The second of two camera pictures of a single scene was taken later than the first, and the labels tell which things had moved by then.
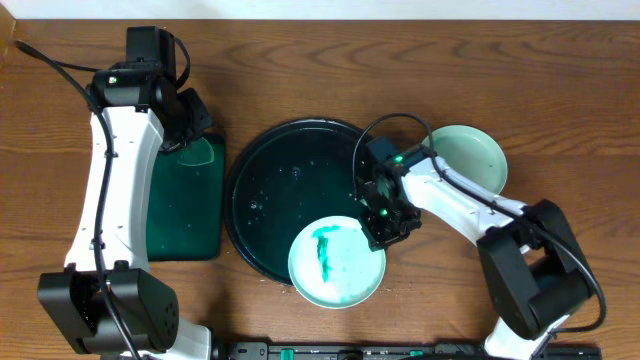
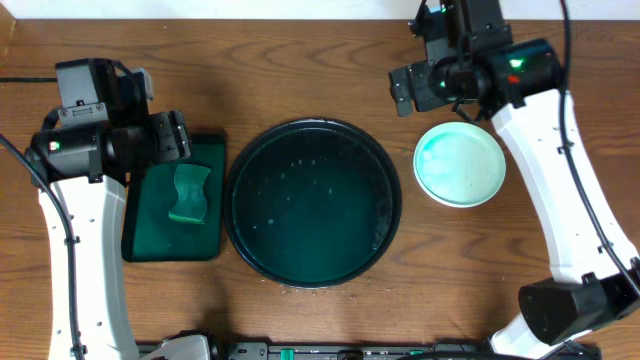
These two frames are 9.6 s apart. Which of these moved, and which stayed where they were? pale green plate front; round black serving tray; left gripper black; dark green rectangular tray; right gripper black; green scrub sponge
Moved: green scrub sponge; right gripper black; pale green plate front; left gripper black
Stayed: round black serving tray; dark green rectangular tray
